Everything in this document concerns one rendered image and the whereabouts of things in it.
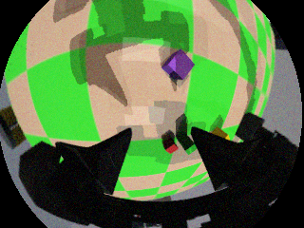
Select red block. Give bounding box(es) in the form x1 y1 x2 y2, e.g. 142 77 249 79
162 137 179 155

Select purple cube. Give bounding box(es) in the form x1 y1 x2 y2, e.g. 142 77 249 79
162 49 195 80

